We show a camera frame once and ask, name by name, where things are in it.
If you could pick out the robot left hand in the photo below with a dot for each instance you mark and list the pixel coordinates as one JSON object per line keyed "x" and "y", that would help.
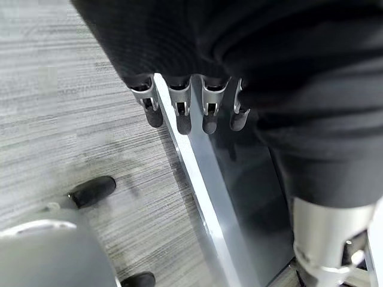
{"x": 239, "y": 45}

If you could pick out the dark table with white edge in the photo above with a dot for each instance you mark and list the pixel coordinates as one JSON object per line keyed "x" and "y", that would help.
{"x": 239, "y": 194}

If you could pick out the dark robot foot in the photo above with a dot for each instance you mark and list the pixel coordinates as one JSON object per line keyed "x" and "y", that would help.
{"x": 94, "y": 191}
{"x": 139, "y": 281}

